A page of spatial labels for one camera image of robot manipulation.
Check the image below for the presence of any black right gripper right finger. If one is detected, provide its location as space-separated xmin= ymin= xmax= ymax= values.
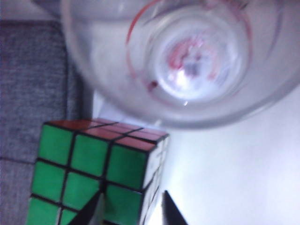
xmin=161 ymin=190 xmax=188 ymax=225

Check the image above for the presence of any Rubik's cube with black edges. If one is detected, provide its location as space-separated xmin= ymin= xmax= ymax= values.
xmin=24 ymin=118 xmax=170 ymax=225

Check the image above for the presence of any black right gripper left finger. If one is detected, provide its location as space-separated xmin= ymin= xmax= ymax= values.
xmin=70 ymin=187 xmax=106 ymax=225

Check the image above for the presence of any grey felt laptop sleeve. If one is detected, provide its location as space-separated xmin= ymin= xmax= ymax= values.
xmin=0 ymin=20 xmax=94 ymax=225

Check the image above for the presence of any clear glass with red print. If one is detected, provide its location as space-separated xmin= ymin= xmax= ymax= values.
xmin=60 ymin=0 xmax=300 ymax=129

